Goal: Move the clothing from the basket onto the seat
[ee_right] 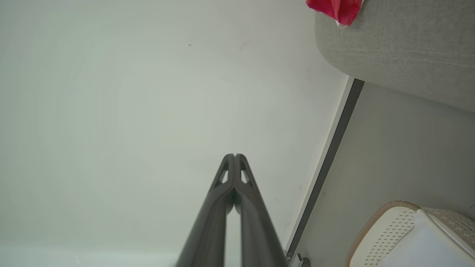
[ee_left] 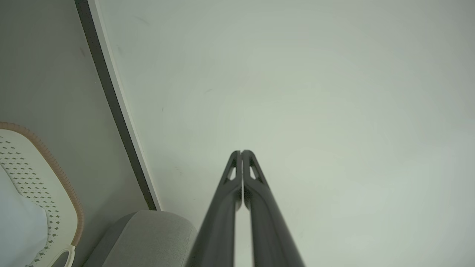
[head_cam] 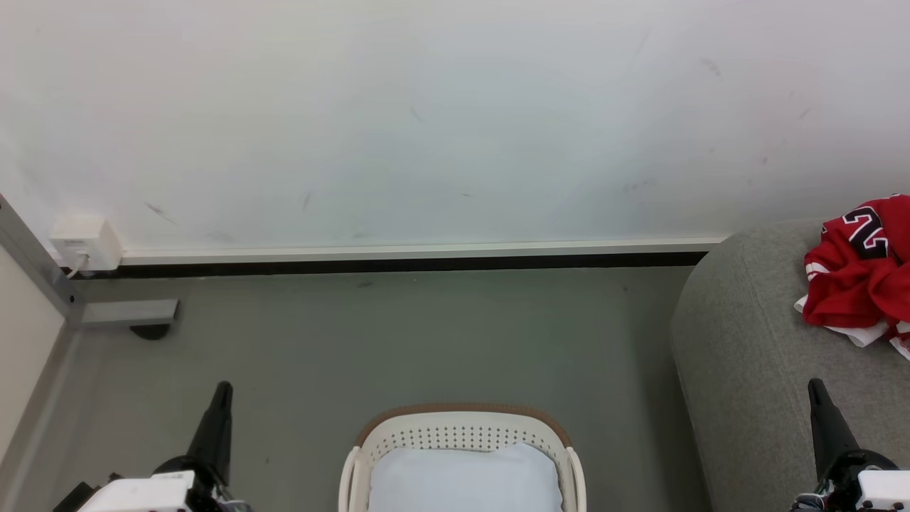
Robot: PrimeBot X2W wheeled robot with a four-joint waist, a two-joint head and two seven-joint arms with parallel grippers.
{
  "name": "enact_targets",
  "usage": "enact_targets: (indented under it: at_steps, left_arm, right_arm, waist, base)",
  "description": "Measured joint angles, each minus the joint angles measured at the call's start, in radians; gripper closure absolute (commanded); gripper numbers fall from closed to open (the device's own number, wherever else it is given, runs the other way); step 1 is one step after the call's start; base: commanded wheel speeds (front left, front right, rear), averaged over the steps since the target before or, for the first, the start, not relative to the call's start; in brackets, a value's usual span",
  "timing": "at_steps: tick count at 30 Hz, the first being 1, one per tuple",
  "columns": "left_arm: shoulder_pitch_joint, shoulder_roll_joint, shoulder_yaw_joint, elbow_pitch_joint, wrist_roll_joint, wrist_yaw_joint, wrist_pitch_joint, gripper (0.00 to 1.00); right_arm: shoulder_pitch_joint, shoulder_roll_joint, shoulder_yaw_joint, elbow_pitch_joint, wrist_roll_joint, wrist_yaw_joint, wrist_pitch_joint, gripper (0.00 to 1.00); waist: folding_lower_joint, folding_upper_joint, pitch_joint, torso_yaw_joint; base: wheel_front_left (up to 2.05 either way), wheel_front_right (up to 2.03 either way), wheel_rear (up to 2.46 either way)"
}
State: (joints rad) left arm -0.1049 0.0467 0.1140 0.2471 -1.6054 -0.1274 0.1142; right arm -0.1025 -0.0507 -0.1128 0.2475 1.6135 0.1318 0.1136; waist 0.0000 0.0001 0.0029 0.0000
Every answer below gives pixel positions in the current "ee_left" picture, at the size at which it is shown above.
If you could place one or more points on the white garment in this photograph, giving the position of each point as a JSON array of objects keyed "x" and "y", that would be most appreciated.
[{"x": 18, "y": 230}]

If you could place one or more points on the dark grey baseboard strip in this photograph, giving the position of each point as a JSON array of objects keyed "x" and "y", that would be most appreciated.
[{"x": 111, "y": 100}]

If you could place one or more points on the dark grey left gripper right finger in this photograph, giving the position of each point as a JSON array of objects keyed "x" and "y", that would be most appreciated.
[{"x": 271, "y": 230}]

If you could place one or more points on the grey fabric cushion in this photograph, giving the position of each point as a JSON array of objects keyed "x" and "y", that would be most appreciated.
[{"x": 148, "y": 241}]

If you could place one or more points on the white perforated laundry basket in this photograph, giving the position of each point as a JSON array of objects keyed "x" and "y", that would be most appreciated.
[{"x": 44, "y": 174}]

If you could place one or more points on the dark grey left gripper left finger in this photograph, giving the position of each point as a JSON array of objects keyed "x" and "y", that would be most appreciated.
[{"x": 219, "y": 222}]

